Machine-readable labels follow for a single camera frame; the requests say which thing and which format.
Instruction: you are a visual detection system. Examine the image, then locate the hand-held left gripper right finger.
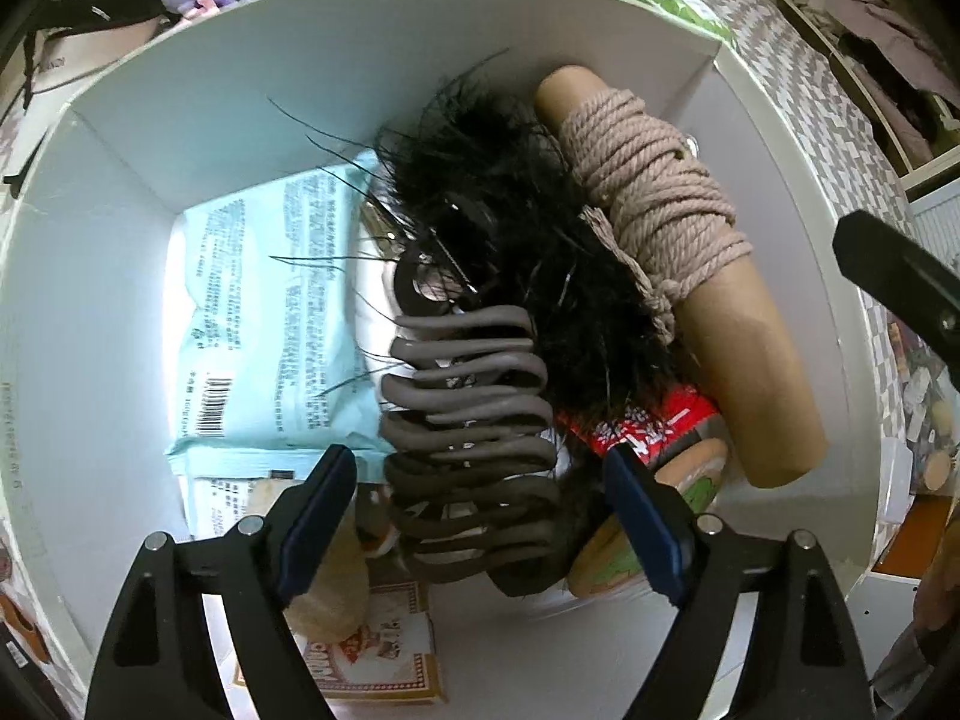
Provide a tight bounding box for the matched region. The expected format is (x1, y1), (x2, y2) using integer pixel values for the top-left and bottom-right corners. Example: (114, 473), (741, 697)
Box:
(604, 444), (878, 720)

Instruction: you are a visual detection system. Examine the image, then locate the grey wavy hair claw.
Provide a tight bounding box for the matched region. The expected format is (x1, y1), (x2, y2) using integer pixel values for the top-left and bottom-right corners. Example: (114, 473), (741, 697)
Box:
(379, 304), (571, 593)

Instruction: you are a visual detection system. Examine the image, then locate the wooden clothes shelf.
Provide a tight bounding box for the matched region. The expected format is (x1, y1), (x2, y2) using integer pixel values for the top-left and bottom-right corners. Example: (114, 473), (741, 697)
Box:
(772, 0), (960, 181)

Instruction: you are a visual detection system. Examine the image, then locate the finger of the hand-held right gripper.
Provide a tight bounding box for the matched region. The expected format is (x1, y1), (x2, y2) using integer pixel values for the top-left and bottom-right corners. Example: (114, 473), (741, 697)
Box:
(834, 211), (960, 391)

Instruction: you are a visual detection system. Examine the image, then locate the grey clothing pile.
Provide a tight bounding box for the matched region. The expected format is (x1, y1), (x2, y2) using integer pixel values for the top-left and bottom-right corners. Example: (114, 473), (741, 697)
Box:
(799, 0), (960, 158)

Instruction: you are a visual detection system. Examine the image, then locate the cardboard tube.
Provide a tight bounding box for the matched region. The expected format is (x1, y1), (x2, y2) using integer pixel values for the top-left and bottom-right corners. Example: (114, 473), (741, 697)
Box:
(534, 66), (830, 492)

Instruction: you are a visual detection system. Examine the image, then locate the beige rope coil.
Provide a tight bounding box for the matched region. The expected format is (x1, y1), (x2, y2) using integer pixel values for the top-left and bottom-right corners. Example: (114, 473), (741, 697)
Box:
(559, 90), (755, 338)

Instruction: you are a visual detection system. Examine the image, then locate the light blue packet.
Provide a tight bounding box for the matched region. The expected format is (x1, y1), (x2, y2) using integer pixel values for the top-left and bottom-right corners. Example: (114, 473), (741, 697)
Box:
(165, 150), (398, 477)
(184, 472), (278, 541)

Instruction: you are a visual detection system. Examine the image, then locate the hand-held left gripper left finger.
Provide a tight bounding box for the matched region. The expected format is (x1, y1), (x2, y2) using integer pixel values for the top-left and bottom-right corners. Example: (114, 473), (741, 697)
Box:
(84, 444), (359, 720)

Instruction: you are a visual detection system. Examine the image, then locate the black feather ornament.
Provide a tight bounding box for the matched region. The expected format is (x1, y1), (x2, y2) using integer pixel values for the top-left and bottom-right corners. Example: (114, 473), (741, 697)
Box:
(270, 52), (676, 421)

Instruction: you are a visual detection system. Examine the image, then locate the red snack packet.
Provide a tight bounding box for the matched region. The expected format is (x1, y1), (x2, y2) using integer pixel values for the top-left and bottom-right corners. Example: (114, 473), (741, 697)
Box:
(559, 382), (725, 466)

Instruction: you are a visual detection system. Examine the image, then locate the white cardboard box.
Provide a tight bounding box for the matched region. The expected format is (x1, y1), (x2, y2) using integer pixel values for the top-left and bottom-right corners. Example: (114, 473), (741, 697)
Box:
(0, 0), (912, 720)

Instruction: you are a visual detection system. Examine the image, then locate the orange playing card box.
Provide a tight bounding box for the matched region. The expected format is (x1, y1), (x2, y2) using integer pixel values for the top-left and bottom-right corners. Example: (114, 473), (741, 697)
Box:
(232, 581), (447, 706)

